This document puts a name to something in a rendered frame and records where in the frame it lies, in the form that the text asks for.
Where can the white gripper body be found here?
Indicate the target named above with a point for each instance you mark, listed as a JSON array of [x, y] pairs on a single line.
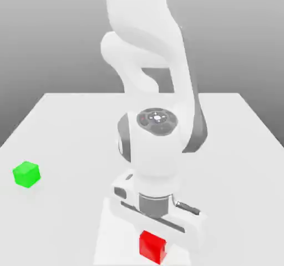
[[190, 228]]

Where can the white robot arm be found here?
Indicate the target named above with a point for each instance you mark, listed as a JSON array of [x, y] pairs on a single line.
[[153, 155]]

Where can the small red cube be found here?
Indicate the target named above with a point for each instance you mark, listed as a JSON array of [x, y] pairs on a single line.
[[152, 247]]

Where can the small green cube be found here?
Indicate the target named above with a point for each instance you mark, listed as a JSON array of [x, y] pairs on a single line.
[[26, 174]]

